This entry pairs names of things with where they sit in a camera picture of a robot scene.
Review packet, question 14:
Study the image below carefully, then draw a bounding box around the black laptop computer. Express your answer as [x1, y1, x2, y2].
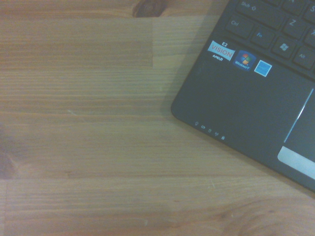
[171, 0, 315, 193]

